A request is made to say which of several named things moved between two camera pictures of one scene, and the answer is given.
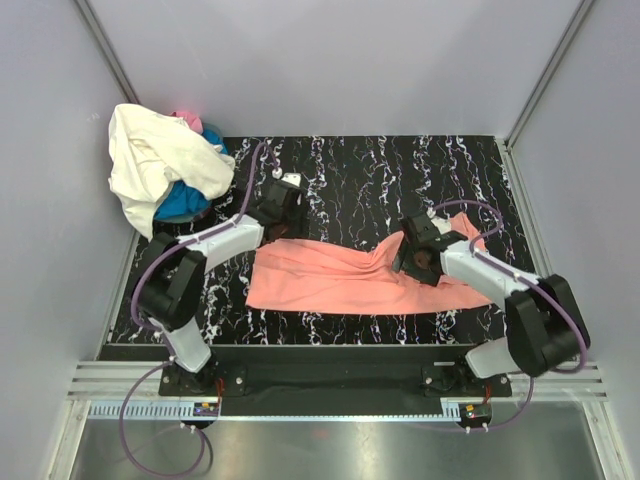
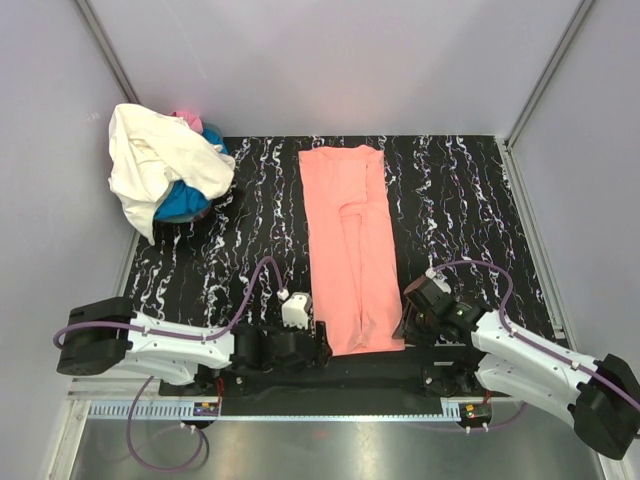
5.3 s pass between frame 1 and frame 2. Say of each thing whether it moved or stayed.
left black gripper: moved
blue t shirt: stayed
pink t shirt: stayed
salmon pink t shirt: moved
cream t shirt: stayed
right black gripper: moved
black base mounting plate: stayed
